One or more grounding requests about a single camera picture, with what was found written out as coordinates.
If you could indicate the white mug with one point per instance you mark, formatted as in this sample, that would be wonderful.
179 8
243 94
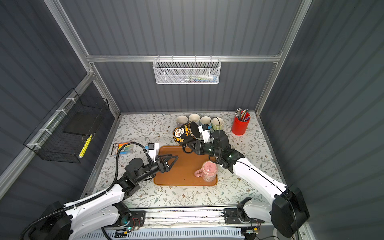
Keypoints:
195 118

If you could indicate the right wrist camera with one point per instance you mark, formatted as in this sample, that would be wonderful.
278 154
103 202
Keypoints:
205 132

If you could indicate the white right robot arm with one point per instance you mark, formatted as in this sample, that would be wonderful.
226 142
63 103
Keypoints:
285 207

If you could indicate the purple mug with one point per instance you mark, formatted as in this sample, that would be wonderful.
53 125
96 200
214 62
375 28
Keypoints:
181 120

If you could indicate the clear highlighter pen pack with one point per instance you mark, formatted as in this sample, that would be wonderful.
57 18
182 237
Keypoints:
126 150

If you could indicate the black patterned mug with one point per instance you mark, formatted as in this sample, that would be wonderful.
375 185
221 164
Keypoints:
186 133

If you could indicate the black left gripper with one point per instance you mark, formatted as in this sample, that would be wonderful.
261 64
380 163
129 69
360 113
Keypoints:
164 167

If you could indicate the white wire mesh basket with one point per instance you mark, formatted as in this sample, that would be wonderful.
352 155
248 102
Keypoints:
189 71

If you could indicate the red pen holder cup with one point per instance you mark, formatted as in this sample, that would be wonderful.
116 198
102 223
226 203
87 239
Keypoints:
239 127

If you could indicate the pink patterned mug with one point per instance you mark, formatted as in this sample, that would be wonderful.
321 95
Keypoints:
208 172

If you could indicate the black wire wall basket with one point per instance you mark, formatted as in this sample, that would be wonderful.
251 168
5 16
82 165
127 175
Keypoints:
64 134

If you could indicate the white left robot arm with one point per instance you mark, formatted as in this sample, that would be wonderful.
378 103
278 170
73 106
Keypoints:
102 209

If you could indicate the light green mug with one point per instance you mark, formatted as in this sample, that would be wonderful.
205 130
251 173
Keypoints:
217 123

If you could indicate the light blue mug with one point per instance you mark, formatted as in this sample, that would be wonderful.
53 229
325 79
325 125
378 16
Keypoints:
205 120

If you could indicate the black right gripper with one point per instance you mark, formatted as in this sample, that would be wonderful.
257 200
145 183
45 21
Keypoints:
201 148

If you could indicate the orange plastic tray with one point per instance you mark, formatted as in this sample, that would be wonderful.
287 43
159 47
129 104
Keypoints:
182 173

